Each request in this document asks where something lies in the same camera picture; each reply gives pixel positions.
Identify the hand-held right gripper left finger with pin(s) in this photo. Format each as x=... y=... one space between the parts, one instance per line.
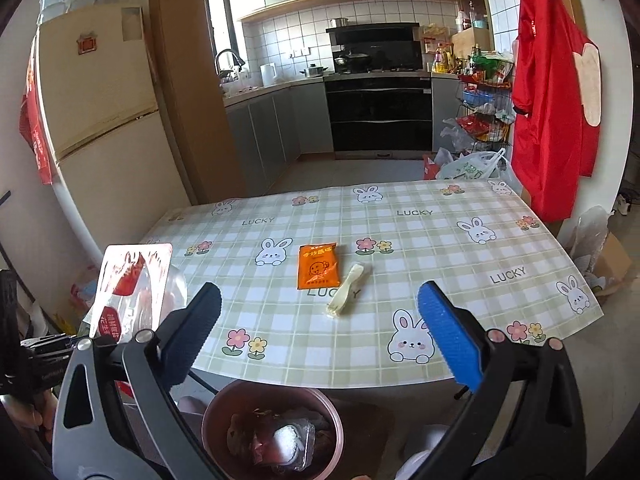
x=192 y=330

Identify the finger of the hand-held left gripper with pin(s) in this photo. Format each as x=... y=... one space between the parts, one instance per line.
x=52 y=355
x=55 y=342

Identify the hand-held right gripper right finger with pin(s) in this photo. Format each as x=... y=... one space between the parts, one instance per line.
x=450 y=335

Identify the red-label clear plastic packet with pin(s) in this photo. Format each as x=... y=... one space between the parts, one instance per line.
x=135 y=280

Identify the pink round bin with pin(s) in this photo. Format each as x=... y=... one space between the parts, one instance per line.
x=215 y=410

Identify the cream plastic spoon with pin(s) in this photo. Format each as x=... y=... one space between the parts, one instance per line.
x=347 y=290

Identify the orange sachet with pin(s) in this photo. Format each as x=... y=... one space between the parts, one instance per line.
x=317 y=266

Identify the clear ribbed plastic tray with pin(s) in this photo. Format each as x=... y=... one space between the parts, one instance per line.
x=292 y=445

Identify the person's left hand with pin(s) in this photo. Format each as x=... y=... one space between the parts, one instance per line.
x=31 y=412

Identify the orange blue packet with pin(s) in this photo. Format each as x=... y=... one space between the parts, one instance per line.
x=85 y=292

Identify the checked rabbit-print tablecloth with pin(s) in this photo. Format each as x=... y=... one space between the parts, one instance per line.
x=400 y=240

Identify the white green-print plastic bag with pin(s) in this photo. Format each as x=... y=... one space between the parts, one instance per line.
x=475 y=170

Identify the red box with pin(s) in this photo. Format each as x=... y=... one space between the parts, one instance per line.
x=431 y=167

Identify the cardboard box with plastic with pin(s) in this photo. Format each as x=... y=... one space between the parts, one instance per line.
x=605 y=260

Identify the red hanging cloth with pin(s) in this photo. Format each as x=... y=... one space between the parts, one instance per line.
x=36 y=125

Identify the crumpled clear plastic bag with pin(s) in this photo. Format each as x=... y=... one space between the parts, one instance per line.
x=454 y=135

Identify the grey lower cabinets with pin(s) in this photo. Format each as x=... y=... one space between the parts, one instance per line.
x=275 y=130

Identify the narrow grey cabinet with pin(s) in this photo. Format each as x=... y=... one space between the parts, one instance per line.
x=445 y=105

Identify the black built-in oven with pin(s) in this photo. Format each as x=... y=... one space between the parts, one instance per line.
x=380 y=115

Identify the red hanging garment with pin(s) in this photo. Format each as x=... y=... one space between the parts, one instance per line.
x=545 y=110

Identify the cream two-door fridge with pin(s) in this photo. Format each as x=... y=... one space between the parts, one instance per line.
x=100 y=85

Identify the white kettle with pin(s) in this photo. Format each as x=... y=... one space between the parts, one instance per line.
x=268 y=75

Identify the kitchen faucet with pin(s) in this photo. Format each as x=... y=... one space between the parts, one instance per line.
x=227 y=60

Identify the steel pot with lid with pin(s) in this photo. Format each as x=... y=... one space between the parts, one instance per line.
x=314 y=71

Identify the red fridge magnet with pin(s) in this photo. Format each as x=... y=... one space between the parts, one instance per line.
x=86 y=43

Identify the black wok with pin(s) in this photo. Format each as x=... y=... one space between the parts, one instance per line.
x=352 y=60

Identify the wooden box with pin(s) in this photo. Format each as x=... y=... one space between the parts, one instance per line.
x=470 y=42

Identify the black range hood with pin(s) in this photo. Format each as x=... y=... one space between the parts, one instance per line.
x=380 y=40

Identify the blue white plastic box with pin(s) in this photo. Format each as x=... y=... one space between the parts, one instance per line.
x=54 y=5

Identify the small steel pot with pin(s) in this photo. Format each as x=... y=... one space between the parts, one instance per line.
x=339 y=22

